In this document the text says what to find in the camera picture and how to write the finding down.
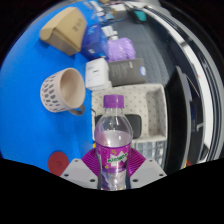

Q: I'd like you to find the dark overhead shelf unit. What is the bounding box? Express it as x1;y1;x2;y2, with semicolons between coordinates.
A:
163;19;218;174

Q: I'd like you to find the dark grey flat box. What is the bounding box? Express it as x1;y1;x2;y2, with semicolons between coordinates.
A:
107;58;148;88

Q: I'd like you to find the beige patterned mug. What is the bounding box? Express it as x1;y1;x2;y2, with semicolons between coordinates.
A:
40;67;87;117

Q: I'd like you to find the brown cardboard box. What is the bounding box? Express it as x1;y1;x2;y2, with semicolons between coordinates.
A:
39;6;88;57

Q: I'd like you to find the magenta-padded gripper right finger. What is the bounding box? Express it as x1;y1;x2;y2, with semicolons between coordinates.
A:
125;148;167;190

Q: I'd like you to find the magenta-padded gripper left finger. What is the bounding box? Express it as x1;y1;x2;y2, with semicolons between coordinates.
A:
60;148;102;190

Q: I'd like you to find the purple plastic bag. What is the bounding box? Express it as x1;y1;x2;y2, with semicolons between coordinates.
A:
107;37;137;63

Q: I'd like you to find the white carton box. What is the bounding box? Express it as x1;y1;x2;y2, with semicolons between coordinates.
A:
84;57;113;92

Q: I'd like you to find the white perforated storage bin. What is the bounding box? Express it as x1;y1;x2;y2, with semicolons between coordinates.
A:
90;83;168;144

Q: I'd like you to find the grey small-parts drawer cabinet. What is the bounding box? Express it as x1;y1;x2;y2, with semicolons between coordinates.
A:
133;139;153;161
151;139;167;169

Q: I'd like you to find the blue carton box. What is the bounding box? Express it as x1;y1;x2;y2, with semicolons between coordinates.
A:
81;23;109;62

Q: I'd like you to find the purple-capped clear drink bottle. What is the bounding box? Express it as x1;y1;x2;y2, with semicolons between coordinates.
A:
94;94;134;191

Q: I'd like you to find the flat round red coaster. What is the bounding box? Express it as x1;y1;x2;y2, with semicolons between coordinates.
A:
47;151;70;177

